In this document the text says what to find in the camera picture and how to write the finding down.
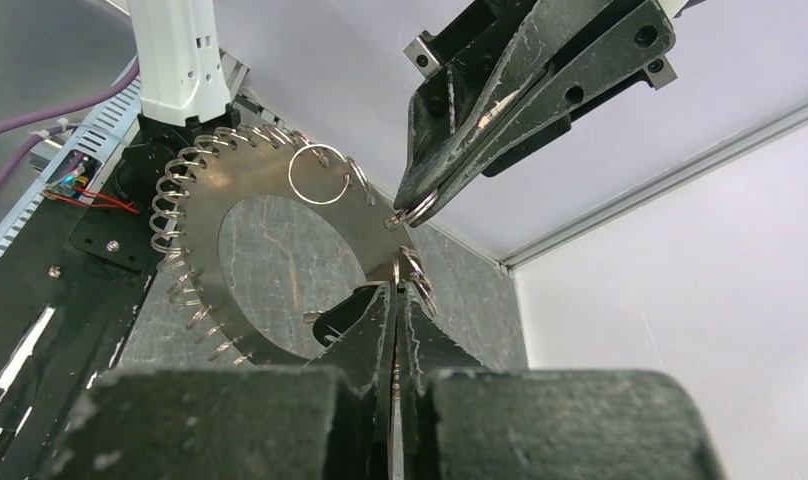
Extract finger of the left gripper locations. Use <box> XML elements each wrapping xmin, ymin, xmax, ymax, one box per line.
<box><xmin>410</xmin><ymin>0</ymin><xmax>677</xmax><ymax>229</ymax></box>
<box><xmin>394</xmin><ymin>1</ymin><xmax>616</xmax><ymax>211</ymax></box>

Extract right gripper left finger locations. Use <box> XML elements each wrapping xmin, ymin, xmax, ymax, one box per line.
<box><xmin>38</xmin><ymin>284</ymin><xmax>396</xmax><ymax>479</ymax></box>

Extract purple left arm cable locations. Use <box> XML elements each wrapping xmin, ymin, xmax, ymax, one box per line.
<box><xmin>0</xmin><ymin>58</ymin><xmax>142</xmax><ymax>210</ymax></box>

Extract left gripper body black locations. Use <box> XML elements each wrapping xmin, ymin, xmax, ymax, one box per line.
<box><xmin>403</xmin><ymin>0</ymin><xmax>678</xmax><ymax>179</ymax></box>

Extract metal disc with key rings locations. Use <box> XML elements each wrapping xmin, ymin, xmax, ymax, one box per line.
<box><xmin>150</xmin><ymin>124</ymin><xmax>437</xmax><ymax>366</ymax></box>

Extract white slotted cable duct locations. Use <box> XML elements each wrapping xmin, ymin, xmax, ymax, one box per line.
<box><xmin>0</xmin><ymin>77</ymin><xmax>141</xmax><ymax>259</ymax></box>

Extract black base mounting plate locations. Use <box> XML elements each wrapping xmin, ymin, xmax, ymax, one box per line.
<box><xmin>0</xmin><ymin>152</ymin><xmax>160</xmax><ymax>480</ymax></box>

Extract aluminium corner post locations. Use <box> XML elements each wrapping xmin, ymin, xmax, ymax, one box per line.
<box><xmin>498</xmin><ymin>96</ymin><xmax>808</xmax><ymax>271</ymax></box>

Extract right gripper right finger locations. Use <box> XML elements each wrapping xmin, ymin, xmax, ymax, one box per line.
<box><xmin>396</xmin><ymin>285</ymin><xmax>725</xmax><ymax>479</ymax></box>

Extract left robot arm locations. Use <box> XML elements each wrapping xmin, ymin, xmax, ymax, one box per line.
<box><xmin>128</xmin><ymin>1</ymin><xmax>687</xmax><ymax>226</ymax></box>

